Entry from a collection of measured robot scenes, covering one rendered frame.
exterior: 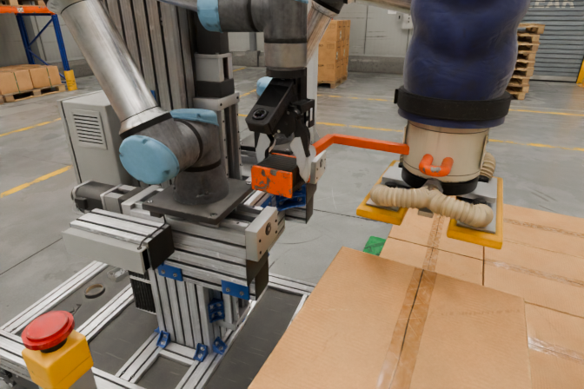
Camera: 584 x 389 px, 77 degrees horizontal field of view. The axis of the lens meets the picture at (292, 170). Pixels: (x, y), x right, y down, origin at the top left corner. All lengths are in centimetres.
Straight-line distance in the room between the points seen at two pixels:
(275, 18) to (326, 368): 58
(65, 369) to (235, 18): 63
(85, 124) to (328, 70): 704
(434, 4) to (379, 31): 977
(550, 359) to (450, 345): 70
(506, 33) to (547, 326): 103
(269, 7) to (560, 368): 126
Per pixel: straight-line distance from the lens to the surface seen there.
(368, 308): 80
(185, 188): 97
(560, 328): 157
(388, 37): 1053
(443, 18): 78
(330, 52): 804
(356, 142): 90
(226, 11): 68
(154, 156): 80
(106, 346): 187
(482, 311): 86
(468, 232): 81
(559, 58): 1075
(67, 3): 89
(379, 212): 83
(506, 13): 79
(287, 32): 64
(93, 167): 141
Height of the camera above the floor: 149
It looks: 23 degrees down
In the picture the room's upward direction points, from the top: straight up
